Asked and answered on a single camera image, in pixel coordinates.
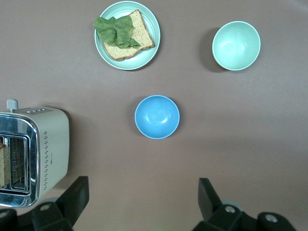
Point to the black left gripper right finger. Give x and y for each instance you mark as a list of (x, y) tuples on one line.
[(211, 211)]

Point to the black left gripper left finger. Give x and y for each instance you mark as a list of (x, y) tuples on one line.
[(65, 207)]

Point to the blue bowl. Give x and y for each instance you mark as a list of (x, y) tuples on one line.
[(156, 118)]

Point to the pale mint bowl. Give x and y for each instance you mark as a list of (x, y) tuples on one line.
[(235, 45)]

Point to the beige chrome toaster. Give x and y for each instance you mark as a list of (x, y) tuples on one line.
[(53, 144)]

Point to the brown table cover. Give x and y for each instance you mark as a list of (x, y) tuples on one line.
[(228, 149)]

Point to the brown bread slice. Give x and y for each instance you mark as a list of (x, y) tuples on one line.
[(143, 36), (3, 166)]

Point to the green lettuce leaf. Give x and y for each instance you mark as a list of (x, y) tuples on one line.
[(108, 31)]

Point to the pale green plate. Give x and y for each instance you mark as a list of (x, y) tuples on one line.
[(150, 22)]

